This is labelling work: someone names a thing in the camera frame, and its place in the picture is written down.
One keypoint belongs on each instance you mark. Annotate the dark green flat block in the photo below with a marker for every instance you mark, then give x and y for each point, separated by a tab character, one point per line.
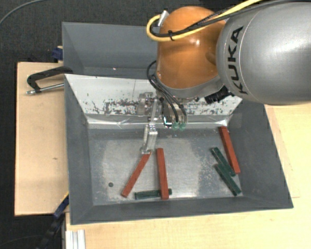
147	194
229	180
223	162

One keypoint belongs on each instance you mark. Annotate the black cylinder on white bracket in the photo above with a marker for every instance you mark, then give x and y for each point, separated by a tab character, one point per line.
217	96

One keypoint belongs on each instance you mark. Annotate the grey metal bin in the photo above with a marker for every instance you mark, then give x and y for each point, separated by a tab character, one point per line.
176	165

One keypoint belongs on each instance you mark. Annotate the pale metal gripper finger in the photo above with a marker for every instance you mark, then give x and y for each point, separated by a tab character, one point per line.
153	136
146	139

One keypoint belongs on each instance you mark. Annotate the red-brown flat block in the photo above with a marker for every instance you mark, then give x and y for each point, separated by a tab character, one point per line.
229	150
136	174
162	174

